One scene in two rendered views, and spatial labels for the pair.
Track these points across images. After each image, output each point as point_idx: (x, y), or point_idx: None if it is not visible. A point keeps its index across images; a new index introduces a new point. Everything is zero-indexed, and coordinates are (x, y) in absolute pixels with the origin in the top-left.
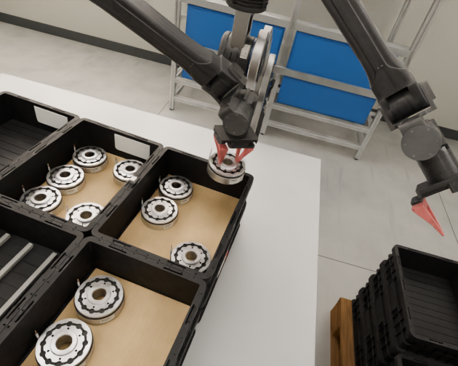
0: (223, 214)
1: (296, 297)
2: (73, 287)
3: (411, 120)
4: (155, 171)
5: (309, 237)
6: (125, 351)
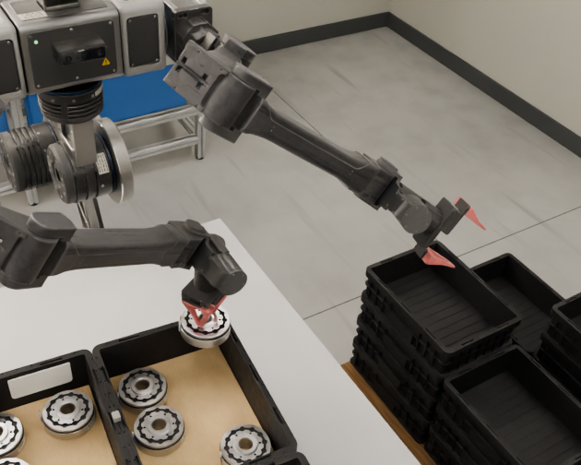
0: (217, 376)
1: (342, 402)
2: None
3: (401, 206)
4: None
5: (297, 329)
6: None
